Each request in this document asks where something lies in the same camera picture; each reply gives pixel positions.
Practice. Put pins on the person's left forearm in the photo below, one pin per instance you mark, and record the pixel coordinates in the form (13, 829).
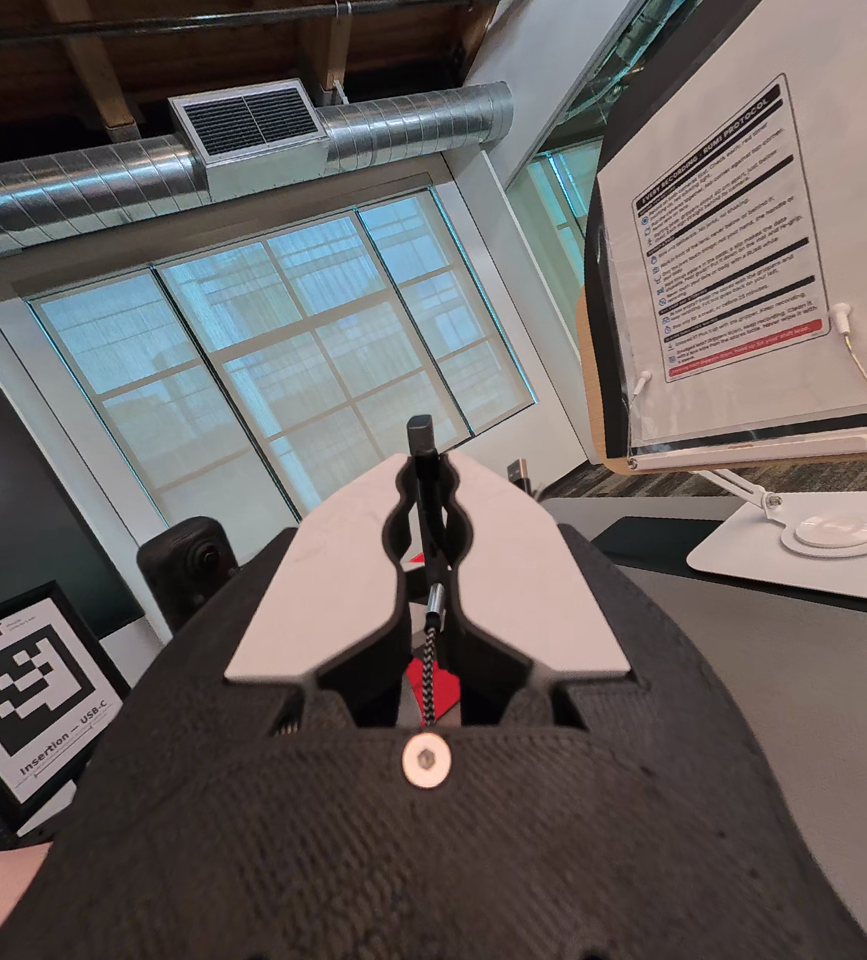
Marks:
(10, 907)

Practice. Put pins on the silver spiral air duct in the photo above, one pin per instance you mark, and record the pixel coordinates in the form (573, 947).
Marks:
(66, 195)

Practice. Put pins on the instruction sheet document stand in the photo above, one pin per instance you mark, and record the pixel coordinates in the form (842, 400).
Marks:
(718, 247)

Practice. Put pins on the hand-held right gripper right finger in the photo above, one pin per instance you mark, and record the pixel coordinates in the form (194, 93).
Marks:
(531, 592)

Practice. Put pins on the black partition panel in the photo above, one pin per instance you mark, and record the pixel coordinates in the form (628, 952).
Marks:
(13, 487)

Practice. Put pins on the framed marker tag sign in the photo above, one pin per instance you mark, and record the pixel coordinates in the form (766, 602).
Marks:
(28, 690)

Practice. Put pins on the white air vent grille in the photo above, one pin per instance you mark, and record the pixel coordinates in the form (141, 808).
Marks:
(253, 120)

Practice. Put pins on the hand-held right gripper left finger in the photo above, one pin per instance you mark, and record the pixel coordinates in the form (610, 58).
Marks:
(328, 592)

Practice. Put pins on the red plastic bin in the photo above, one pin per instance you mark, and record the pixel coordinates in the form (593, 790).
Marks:
(445, 686)

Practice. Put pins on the black ceiling pipe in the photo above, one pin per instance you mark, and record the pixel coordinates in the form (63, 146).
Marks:
(178, 22)

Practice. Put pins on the large window with blinds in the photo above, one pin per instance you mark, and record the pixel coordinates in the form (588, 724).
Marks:
(253, 337)

